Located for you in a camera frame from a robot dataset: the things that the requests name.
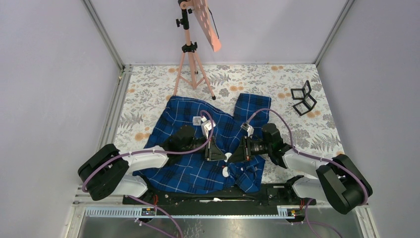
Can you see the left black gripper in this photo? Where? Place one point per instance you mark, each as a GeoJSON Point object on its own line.
{"type": "Point", "coordinates": [212, 152]}

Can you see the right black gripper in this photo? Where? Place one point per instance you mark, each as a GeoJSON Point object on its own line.
{"type": "Point", "coordinates": [242, 153]}

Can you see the blue plaid shirt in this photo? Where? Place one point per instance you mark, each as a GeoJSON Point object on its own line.
{"type": "Point", "coordinates": [192, 174]}

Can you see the black jewelry box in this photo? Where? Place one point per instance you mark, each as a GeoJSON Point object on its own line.
{"type": "Point", "coordinates": [305, 106]}

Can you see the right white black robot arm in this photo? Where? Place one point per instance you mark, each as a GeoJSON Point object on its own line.
{"type": "Point", "coordinates": [337, 181]}

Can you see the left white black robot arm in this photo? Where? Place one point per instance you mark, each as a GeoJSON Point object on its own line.
{"type": "Point", "coordinates": [108, 172]}

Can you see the floral table mat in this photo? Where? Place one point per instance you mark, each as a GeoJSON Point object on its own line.
{"type": "Point", "coordinates": [150, 87]}

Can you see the pink tripod stand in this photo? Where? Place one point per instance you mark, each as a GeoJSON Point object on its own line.
{"type": "Point", "coordinates": [189, 50]}

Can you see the pink perforated board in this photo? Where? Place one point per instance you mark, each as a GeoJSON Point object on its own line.
{"type": "Point", "coordinates": [205, 20]}

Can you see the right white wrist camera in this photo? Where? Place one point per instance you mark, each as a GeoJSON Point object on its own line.
{"type": "Point", "coordinates": [248, 128]}

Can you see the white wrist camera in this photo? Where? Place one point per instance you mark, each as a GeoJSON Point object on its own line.
{"type": "Point", "coordinates": [207, 126]}
{"type": "Point", "coordinates": [248, 128]}

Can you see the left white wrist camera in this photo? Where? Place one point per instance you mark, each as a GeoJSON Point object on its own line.
{"type": "Point", "coordinates": [207, 126]}

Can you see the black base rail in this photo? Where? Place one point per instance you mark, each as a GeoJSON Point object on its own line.
{"type": "Point", "coordinates": [277, 194]}

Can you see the grey slotted cable duct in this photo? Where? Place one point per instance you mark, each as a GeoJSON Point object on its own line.
{"type": "Point", "coordinates": [207, 211]}

